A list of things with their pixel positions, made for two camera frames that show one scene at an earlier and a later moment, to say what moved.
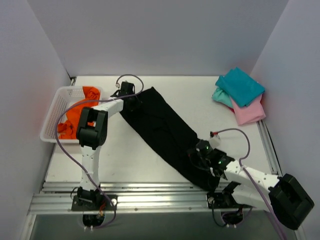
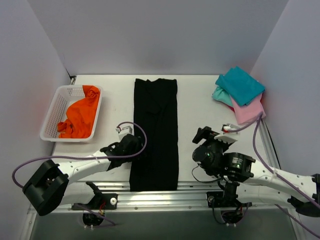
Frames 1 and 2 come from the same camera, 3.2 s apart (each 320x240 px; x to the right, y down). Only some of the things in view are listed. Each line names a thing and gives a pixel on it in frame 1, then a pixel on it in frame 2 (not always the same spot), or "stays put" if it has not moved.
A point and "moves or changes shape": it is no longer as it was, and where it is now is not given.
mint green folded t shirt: [219, 95] stays put
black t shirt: [160, 127] moves or changes shape
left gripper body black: [135, 100] → [135, 144]
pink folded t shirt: [250, 114] stays put
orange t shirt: [68, 128] stays put
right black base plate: [224, 200] stays put
